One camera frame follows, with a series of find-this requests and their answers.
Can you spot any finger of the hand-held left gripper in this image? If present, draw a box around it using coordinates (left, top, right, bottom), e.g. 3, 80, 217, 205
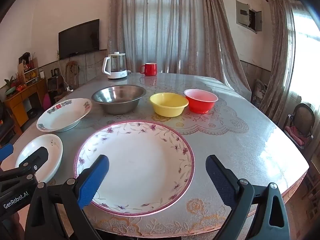
0, 143, 14, 163
15, 146, 49, 181

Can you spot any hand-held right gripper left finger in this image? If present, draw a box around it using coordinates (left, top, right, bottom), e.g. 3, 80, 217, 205
24, 154, 110, 240

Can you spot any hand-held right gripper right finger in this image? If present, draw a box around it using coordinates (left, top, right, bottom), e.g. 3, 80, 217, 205
205, 154, 290, 240

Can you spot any small white rose plate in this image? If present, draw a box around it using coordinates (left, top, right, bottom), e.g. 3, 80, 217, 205
15, 134, 63, 183

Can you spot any large purple floral plate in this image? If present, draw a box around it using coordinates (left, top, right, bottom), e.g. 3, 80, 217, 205
74, 120, 195, 217

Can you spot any medium plate with red print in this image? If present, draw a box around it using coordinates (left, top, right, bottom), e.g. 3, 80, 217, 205
37, 98, 92, 133

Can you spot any red plastic bowl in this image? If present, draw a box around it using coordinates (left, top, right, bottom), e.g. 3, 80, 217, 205
184, 89, 219, 114

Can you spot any stainless steel bowl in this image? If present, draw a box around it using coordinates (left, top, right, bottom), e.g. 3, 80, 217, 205
91, 85, 147, 115

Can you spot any yellow plastic bowl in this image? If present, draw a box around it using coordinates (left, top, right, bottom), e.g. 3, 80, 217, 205
149, 93, 189, 117

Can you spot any orange wooden desk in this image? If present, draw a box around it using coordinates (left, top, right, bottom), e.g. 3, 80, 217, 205
4, 78, 48, 131

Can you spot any black speaker box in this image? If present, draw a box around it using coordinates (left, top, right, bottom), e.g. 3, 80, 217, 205
47, 76, 61, 98

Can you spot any small wooden desk shelf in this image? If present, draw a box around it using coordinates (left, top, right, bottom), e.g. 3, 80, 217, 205
18, 57, 40, 84

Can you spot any pink chair cushion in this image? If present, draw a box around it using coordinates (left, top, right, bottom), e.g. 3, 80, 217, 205
285, 126, 307, 145

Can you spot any brown wooden chair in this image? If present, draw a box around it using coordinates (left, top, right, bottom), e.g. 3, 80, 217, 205
65, 61, 80, 88

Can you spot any round-back dark chair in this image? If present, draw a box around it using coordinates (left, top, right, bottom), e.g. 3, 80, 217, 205
284, 103, 315, 153

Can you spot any white electric glass kettle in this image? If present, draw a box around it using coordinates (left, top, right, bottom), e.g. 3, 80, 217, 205
102, 52, 132, 80

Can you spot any red mug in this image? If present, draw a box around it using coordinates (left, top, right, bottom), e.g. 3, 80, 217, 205
139, 63, 158, 77

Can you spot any narrow beige window curtain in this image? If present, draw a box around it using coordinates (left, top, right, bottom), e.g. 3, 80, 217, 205
259, 0, 297, 126

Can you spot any wide beige lace curtain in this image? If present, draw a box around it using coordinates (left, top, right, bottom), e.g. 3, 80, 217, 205
107, 0, 252, 102

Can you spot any grey electrical panel box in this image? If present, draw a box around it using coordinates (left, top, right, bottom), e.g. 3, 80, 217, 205
236, 0, 262, 34

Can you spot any white power cable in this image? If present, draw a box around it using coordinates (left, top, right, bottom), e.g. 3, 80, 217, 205
59, 59, 69, 88

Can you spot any black wall television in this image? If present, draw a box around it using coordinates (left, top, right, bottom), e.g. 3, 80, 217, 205
58, 19, 100, 60

